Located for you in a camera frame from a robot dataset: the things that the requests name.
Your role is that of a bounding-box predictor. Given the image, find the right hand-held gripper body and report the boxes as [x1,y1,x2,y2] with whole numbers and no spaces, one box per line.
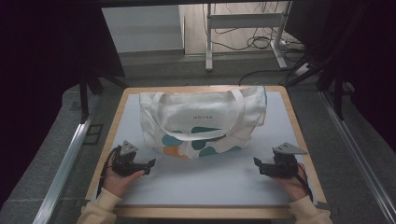
[270,142,309,179]

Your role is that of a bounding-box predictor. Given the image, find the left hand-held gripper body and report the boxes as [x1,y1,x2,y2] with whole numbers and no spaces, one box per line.
[110,140,148,178]

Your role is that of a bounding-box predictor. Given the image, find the white tote bag teal blobs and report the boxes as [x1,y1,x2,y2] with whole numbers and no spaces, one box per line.
[138,85,269,160]

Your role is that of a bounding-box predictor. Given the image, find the person's left hand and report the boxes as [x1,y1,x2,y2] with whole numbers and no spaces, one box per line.
[102,157,146,199]

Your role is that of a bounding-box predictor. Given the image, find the person's right hand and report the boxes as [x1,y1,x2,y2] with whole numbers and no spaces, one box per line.
[270,172,308,203]

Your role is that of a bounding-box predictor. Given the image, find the black metal stand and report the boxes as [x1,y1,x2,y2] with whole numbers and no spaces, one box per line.
[285,46,356,121]
[78,69,129,124]

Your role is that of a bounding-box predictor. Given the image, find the white power strip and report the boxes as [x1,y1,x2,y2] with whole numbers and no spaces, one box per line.
[293,63,312,77]

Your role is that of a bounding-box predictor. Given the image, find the black curtain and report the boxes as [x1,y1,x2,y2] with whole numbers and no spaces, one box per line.
[284,0,396,153]
[0,0,126,206]

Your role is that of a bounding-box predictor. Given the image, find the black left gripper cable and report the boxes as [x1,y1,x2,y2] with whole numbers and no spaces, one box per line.
[96,145,122,200]

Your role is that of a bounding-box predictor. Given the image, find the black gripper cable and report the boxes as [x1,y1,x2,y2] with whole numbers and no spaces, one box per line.
[296,161,314,203]
[96,145,122,200]

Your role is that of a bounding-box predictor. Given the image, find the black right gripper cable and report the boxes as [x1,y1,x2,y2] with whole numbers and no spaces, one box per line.
[296,161,314,203]

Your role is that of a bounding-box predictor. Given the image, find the aluminium floor rail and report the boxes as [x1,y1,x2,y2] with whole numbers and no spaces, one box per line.
[319,90,396,224]
[32,92,101,224]

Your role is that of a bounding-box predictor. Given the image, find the long black floor cable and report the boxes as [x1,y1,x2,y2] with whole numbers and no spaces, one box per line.
[238,68,292,86]

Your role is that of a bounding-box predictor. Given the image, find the tangle of black floor cables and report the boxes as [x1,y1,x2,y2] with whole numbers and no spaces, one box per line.
[211,3,283,51]

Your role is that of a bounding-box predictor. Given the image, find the white metal desk frame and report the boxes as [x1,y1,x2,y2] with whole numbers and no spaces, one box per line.
[204,2,290,72]

